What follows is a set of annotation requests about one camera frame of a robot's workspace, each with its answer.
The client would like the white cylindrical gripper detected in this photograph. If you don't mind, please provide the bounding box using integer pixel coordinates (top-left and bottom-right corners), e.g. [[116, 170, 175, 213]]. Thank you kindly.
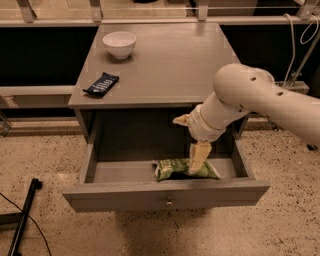
[[173, 106, 226, 174]]

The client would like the green jalapeno chip bag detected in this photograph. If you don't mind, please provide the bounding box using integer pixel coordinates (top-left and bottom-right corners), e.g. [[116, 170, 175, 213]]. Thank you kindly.
[[152, 158, 221, 181]]

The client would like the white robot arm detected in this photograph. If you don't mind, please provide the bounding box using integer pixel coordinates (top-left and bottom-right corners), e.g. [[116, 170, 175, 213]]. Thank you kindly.
[[173, 64, 320, 173]]

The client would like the brass drawer knob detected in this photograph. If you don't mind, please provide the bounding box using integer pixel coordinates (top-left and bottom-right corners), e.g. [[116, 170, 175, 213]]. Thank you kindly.
[[165, 198, 174, 208]]

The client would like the open grey top drawer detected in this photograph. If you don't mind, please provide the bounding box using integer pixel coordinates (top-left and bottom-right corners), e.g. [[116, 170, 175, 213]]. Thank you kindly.
[[61, 111, 271, 214]]

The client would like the grey wooden cabinet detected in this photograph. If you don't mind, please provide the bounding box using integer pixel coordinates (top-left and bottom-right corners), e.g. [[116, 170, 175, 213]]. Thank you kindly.
[[68, 22, 263, 144]]

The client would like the dark blue snack bar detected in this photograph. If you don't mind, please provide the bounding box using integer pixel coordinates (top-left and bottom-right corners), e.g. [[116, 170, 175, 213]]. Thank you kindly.
[[83, 72, 119, 97]]

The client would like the white ceramic bowl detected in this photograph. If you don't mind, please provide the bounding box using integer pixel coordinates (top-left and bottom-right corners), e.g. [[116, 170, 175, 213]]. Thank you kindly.
[[102, 31, 137, 59]]

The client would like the black metal stand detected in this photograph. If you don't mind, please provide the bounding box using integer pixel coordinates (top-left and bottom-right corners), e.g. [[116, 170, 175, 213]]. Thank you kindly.
[[0, 178, 42, 256]]

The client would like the thin black cable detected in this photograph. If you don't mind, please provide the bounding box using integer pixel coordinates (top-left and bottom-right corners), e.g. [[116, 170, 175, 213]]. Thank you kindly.
[[0, 192, 53, 256]]

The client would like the metal railing frame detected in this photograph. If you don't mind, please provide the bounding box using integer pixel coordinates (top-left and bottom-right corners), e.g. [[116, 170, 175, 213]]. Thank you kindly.
[[1, 0, 319, 112]]

